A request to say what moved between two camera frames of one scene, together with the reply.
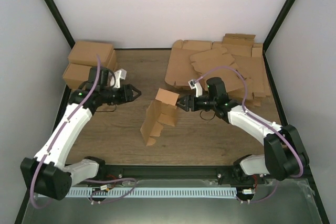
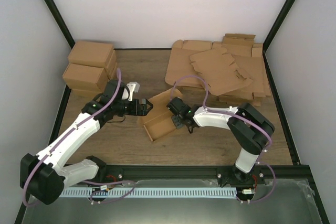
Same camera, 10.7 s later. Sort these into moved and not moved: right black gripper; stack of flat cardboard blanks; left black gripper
Moved: right black gripper; left black gripper
Not moved: stack of flat cardboard blanks
